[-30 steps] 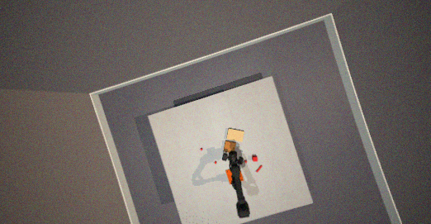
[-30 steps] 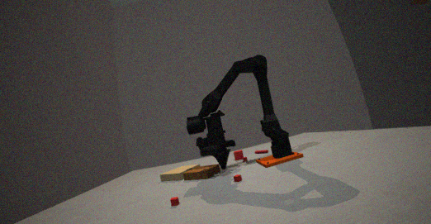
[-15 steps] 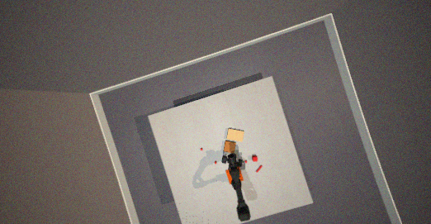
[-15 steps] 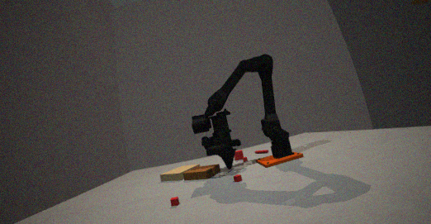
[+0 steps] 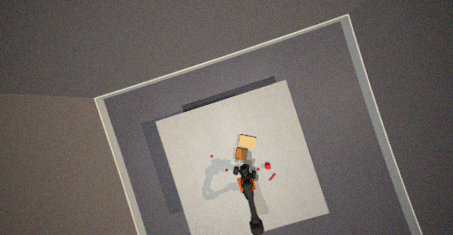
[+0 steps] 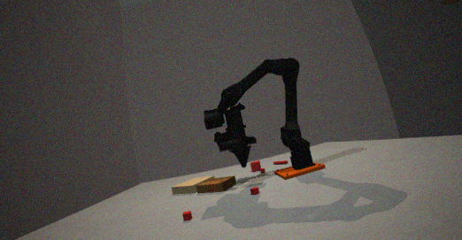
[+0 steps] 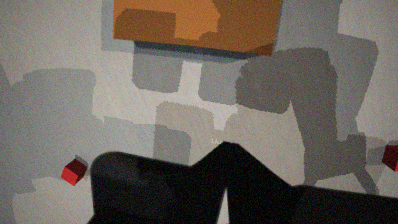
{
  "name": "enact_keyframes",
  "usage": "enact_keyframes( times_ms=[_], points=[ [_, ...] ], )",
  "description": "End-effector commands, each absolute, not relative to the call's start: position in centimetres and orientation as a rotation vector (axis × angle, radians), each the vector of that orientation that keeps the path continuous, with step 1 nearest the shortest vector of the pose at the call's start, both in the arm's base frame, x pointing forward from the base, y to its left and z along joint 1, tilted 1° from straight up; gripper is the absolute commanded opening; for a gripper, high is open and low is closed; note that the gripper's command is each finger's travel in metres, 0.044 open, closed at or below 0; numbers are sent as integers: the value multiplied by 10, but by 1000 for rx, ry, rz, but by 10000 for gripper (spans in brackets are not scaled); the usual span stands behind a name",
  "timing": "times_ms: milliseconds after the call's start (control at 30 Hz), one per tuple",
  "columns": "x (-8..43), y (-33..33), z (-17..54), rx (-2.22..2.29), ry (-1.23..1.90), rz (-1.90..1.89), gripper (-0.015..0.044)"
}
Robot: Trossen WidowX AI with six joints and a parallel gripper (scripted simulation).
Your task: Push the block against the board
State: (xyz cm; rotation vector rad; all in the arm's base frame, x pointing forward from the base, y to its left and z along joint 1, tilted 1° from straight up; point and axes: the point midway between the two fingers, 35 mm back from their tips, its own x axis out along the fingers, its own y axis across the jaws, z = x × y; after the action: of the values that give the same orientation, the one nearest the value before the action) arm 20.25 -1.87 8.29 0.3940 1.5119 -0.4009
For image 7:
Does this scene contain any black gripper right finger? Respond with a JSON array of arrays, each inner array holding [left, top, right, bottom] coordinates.
[[226, 143, 398, 224]]

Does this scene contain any red cube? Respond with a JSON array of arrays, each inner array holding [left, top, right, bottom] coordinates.
[[61, 159, 88, 186], [382, 145, 398, 172]]

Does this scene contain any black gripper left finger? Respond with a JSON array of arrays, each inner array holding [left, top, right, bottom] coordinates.
[[90, 141, 233, 224]]

